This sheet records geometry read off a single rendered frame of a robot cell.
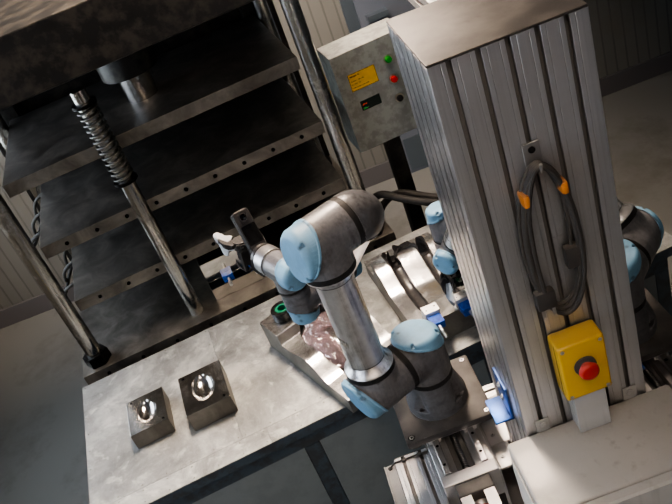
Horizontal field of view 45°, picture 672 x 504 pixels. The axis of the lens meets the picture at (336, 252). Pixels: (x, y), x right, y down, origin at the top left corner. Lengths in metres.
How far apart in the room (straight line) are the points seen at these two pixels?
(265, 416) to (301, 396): 0.13
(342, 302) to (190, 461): 1.04
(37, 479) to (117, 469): 1.57
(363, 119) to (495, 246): 1.77
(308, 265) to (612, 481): 0.68
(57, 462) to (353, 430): 2.00
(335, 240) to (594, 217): 0.50
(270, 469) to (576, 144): 1.63
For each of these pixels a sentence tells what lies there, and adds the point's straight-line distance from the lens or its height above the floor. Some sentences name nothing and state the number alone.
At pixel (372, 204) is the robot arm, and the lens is 1.64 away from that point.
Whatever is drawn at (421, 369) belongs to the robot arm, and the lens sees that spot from 1.88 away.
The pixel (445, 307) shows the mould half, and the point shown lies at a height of 0.89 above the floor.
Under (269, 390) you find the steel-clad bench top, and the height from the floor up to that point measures 0.80.
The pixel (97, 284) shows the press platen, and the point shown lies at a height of 1.04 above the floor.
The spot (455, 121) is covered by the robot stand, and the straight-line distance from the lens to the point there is 1.23.
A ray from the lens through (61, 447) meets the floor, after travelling 4.31.
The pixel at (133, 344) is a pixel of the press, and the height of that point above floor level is 0.79.
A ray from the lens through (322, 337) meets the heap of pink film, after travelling 2.55.
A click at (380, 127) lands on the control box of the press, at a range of 3.12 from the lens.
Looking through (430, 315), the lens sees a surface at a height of 0.91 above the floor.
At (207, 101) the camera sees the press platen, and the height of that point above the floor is 1.52.
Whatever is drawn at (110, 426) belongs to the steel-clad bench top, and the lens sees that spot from 2.86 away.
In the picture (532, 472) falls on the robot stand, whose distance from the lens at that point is 1.60.
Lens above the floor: 2.48
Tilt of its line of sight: 33 degrees down
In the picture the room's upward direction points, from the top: 22 degrees counter-clockwise
